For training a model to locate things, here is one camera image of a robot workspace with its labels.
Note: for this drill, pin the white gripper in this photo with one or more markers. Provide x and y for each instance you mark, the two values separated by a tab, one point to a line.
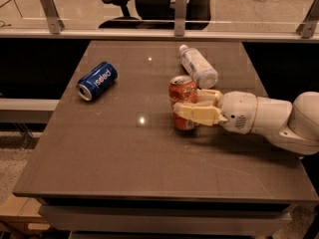
237	112

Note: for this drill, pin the red coke can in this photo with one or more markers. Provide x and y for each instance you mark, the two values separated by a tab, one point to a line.
182	89

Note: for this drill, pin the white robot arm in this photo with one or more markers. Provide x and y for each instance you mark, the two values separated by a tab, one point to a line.
291	126

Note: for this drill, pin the blue pepsi can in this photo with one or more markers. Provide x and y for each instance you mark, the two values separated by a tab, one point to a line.
99	79

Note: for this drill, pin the clear plastic water bottle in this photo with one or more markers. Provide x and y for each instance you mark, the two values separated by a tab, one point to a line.
198	67

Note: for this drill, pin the black office chair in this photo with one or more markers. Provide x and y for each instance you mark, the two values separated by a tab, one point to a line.
158	14

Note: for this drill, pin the glass barrier panel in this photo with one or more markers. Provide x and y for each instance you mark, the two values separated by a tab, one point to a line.
215	15

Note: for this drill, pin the grey table base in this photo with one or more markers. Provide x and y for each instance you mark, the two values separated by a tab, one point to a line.
164	221

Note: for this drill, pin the middle metal glass bracket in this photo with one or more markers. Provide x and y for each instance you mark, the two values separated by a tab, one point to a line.
179	17

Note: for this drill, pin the metal glass bracket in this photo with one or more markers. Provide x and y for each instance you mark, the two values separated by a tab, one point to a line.
307	27
179	17
55	24

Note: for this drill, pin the right metal glass bracket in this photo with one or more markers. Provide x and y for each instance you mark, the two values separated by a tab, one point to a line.
307	27

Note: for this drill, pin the left metal glass bracket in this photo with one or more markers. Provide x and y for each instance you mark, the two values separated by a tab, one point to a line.
55	24

